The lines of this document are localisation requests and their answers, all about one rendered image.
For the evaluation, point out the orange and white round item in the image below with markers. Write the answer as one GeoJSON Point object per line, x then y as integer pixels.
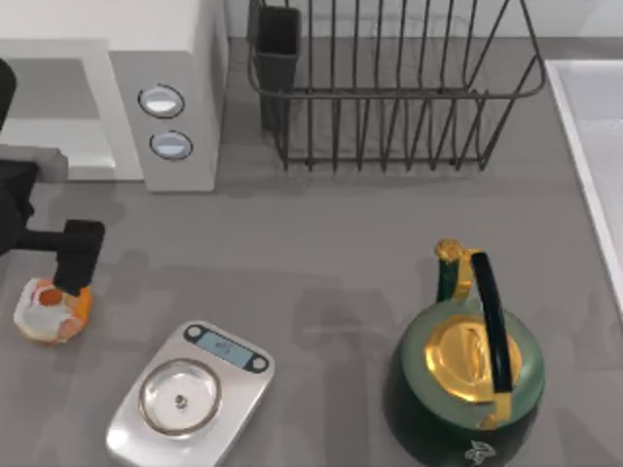
{"type": "Point", "coordinates": [46, 321]}

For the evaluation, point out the round microwave knob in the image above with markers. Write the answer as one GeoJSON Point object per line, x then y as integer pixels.
{"type": "Point", "coordinates": [161, 101]}
{"type": "Point", "coordinates": [171, 144]}

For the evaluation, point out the round glass scale plate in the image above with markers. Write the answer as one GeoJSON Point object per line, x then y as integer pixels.
{"type": "Point", "coordinates": [180, 398]}

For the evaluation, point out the pale microwave oven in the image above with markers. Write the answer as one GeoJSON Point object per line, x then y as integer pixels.
{"type": "Point", "coordinates": [194, 121]}

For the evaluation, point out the silver kitchen scale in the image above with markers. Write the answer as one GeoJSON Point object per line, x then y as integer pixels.
{"type": "Point", "coordinates": [233, 404]}

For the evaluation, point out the dark grey utensil holder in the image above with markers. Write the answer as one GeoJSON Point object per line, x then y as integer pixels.
{"type": "Point", "coordinates": [276, 48]}

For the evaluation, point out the green and gold kettle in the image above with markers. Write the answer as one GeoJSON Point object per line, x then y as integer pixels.
{"type": "Point", "coordinates": [438, 418]}

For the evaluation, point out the gold kettle lid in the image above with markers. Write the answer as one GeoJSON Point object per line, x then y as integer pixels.
{"type": "Point", "coordinates": [462, 357]}

